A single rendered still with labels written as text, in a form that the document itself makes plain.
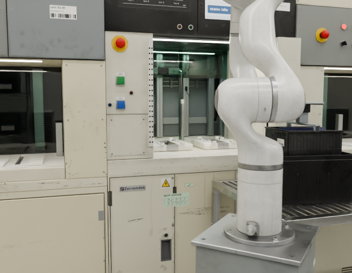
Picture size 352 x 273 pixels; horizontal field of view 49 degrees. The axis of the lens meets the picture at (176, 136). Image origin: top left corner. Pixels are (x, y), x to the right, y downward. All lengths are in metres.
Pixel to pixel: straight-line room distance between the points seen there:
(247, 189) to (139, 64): 0.83
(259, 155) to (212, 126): 1.66
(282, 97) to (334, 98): 1.65
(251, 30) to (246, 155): 0.34
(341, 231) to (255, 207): 1.23
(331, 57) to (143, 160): 1.03
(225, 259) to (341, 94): 1.83
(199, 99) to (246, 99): 1.70
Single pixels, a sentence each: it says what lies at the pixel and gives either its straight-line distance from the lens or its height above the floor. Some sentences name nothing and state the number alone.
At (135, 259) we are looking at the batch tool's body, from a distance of 1.79.
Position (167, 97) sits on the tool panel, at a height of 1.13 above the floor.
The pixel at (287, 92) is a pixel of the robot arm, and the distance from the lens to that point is 1.02.
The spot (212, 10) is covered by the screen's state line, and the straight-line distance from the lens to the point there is 1.78.
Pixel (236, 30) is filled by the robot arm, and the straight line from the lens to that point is 1.37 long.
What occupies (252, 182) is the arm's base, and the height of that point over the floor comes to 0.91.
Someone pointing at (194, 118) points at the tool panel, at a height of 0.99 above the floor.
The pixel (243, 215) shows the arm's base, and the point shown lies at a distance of 1.06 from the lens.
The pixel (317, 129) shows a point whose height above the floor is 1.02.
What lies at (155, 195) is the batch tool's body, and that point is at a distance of 1.72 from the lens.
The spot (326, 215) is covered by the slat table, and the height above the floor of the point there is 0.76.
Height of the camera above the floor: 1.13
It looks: 6 degrees down
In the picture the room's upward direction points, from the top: straight up
